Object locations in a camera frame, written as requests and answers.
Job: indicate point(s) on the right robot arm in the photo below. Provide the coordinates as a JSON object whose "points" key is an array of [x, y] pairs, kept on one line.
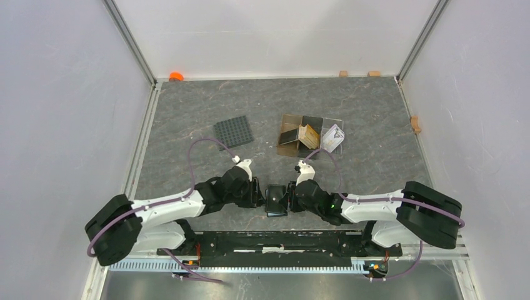
{"points": [[409, 215]]}

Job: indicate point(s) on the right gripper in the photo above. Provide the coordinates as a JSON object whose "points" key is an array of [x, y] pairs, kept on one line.
{"points": [[292, 205]]}

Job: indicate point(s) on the orange round cap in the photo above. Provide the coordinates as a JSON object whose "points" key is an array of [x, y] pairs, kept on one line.
{"points": [[175, 76]]}

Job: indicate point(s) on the curved wooden piece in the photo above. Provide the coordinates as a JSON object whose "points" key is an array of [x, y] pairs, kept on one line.
{"points": [[414, 121]]}

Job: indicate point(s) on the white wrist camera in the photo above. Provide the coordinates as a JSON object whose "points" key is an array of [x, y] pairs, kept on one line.
{"points": [[244, 164], [305, 171]]}

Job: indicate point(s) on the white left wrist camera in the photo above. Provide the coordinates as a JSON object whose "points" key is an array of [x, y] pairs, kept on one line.
{"points": [[244, 164]]}

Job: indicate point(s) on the amber and black organizer box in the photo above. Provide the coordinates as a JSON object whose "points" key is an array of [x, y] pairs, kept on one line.
{"points": [[293, 121]]}

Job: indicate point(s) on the orange card stack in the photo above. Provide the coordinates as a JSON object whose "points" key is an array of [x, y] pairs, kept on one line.
{"points": [[309, 137]]}

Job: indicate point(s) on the dark grey stud baseplate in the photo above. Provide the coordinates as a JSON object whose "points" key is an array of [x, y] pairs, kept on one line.
{"points": [[234, 132]]}

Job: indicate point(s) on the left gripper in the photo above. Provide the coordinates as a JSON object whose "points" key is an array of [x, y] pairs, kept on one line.
{"points": [[255, 198]]}

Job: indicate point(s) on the black card holder wallet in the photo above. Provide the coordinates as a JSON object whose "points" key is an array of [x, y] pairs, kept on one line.
{"points": [[276, 201]]}

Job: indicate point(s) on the black credit card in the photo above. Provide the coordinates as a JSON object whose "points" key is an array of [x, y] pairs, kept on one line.
{"points": [[290, 136]]}

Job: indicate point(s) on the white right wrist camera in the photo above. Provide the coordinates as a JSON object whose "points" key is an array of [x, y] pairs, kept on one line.
{"points": [[305, 171]]}

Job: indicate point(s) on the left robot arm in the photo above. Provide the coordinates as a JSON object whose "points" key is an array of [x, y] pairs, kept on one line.
{"points": [[123, 226]]}

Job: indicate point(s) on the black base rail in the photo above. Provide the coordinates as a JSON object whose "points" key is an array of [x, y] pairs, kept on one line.
{"points": [[263, 249]]}

